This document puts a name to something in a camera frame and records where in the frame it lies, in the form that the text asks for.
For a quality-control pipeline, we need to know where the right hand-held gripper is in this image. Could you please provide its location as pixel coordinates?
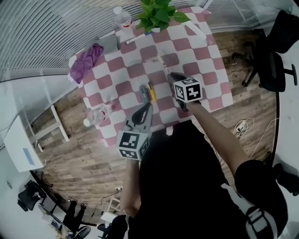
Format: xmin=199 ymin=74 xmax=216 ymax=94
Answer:
xmin=167 ymin=71 xmax=203 ymax=112

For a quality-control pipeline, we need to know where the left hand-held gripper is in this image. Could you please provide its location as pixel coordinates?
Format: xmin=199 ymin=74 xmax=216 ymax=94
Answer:
xmin=116 ymin=102 xmax=154 ymax=161

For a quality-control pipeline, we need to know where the cream white pen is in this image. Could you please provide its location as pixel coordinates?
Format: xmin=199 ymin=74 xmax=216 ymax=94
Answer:
xmin=157 ymin=53 xmax=170 ymax=75

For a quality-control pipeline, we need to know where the person's right forearm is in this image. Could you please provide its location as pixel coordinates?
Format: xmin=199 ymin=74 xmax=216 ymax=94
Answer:
xmin=186 ymin=102 xmax=249 ymax=182

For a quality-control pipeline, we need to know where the person's left forearm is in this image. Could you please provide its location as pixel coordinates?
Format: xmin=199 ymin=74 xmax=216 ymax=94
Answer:
xmin=120 ymin=158 xmax=142 ymax=219

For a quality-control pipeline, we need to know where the pink white checkered table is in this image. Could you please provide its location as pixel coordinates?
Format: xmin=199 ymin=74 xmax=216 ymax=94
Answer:
xmin=67 ymin=6 xmax=234 ymax=148

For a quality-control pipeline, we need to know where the small black office chair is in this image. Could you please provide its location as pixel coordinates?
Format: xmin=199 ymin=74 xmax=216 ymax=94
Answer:
xmin=17 ymin=179 xmax=47 ymax=212

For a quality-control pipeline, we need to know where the clear water bottle red label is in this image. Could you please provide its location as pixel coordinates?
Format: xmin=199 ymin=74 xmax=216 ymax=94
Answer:
xmin=113 ymin=6 xmax=134 ymax=31
xmin=83 ymin=104 xmax=114 ymax=127

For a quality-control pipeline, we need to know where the white paper strip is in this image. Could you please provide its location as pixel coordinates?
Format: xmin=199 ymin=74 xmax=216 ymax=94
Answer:
xmin=185 ymin=20 xmax=206 ymax=40

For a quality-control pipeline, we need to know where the green potted plant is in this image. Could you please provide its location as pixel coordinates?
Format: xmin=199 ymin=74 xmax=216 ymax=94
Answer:
xmin=135 ymin=0 xmax=192 ymax=34

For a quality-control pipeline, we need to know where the grey pad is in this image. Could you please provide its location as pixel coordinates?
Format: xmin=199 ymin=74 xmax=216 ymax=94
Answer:
xmin=98 ymin=35 xmax=120 ymax=53

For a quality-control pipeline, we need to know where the person's black clothed body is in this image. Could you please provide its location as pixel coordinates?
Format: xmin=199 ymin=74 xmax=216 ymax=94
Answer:
xmin=109 ymin=121 xmax=289 ymax=239

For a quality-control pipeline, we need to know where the purple cloth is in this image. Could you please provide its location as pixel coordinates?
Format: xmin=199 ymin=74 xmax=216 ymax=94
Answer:
xmin=70 ymin=43 xmax=105 ymax=84

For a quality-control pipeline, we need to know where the white wooden stool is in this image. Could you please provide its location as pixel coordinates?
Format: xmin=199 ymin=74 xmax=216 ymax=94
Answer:
xmin=100 ymin=196 xmax=121 ymax=222

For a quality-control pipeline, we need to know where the blue paper sheet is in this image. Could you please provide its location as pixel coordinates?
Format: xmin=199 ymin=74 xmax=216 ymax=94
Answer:
xmin=22 ymin=147 xmax=35 ymax=166

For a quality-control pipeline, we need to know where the white power strip with cables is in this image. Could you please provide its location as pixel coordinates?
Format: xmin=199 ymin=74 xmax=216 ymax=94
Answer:
xmin=233 ymin=117 xmax=255 ymax=138

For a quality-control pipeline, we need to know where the long white floor cable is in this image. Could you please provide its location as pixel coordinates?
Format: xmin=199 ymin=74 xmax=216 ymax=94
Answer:
xmin=249 ymin=118 xmax=280 ymax=159

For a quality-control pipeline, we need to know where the grey shoulder strap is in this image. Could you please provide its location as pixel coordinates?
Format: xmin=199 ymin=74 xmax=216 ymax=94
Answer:
xmin=221 ymin=183 xmax=274 ymax=239

